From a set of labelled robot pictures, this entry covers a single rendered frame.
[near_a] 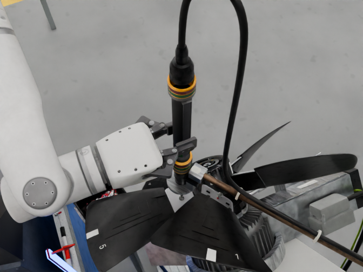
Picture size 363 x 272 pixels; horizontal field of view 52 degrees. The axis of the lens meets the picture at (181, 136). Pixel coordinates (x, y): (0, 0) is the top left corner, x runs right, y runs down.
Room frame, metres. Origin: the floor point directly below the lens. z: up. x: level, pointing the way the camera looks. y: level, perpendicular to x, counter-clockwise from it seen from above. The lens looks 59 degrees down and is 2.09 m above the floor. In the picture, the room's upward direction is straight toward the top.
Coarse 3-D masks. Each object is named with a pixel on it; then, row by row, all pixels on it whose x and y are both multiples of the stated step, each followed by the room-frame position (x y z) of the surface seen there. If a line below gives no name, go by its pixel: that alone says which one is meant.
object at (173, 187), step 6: (204, 168) 0.34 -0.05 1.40; (192, 174) 0.33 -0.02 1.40; (198, 174) 0.33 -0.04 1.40; (168, 180) 0.35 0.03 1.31; (174, 180) 0.35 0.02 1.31; (186, 180) 0.33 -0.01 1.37; (192, 180) 0.32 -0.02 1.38; (198, 180) 0.32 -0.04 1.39; (168, 186) 0.34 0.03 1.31; (174, 186) 0.34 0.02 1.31; (180, 186) 0.34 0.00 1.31; (186, 186) 0.33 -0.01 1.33; (192, 186) 0.32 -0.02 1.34; (174, 192) 0.32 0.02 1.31; (180, 192) 0.32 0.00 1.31; (186, 192) 0.32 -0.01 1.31
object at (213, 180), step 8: (208, 176) 0.32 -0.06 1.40; (216, 184) 0.31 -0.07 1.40; (224, 184) 0.31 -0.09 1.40; (232, 192) 0.29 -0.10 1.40; (248, 200) 0.27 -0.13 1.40; (264, 208) 0.25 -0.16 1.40; (272, 216) 0.24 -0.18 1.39; (288, 224) 0.22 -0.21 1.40; (304, 232) 0.21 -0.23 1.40; (320, 240) 0.19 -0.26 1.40; (336, 248) 0.18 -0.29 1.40; (344, 256) 0.16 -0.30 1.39; (360, 264) 0.15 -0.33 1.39
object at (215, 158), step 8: (200, 160) 0.47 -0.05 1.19; (208, 160) 0.46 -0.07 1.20; (216, 160) 0.45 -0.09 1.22; (208, 168) 0.41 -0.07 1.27; (216, 168) 0.41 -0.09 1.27; (216, 176) 0.39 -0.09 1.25; (224, 176) 0.39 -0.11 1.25; (200, 184) 0.38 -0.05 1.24; (208, 184) 0.37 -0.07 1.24; (192, 192) 0.38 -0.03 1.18; (224, 192) 0.36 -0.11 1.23; (232, 200) 0.35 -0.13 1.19; (240, 200) 0.35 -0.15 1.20; (240, 208) 0.33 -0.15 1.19
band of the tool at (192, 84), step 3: (168, 78) 0.36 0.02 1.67; (195, 78) 0.36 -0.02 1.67; (168, 81) 0.35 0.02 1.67; (171, 81) 0.37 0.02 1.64; (192, 81) 0.37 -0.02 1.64; (195, 81) 0.35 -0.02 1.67; (168, 84) 0.35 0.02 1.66; (171, 84) 0.37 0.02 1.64; (174, 84) 0.37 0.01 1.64; (189, 84) 0.37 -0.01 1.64; (192, 84) 0.35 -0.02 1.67; (195, 84) 0.35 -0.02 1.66; (171, 87) 0.34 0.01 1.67; (174, 87) 0.34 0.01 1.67; (189, 87) 0.34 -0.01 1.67; (192, 87) 0.34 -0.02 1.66; (195, 87) 0.35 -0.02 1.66; (174, 90) 0.34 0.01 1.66; (177, 90) 0.34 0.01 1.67; (180, 90) 0.34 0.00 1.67; (183, 90) 0.34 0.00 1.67; (186, 90) 0.34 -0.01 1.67; (174, 93) 0.34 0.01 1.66; (189, 93) 0.34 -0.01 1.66
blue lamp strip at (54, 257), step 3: (51, 252) 0.22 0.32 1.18; (51, 255) 0.21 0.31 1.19; (54, 255) 0.22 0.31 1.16; (51, 258) 0.21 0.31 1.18; (54, 258) 0.21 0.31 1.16; (57, 258) 0.22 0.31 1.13; (57, 261) 0.21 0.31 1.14; (60, 261) 0.22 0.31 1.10; (63, 261) 0.23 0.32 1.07; (60, 264) 0.21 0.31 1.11; (63, 264) 0.21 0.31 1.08; (66, 264) 0.22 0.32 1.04; (63, 267) 0.21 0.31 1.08; (66, 267) 0.21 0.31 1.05; (69, 267) 0.22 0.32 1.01; (69, 270) 0.21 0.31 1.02; (72, 270) 0.22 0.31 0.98; (75, 270) 0.23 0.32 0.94
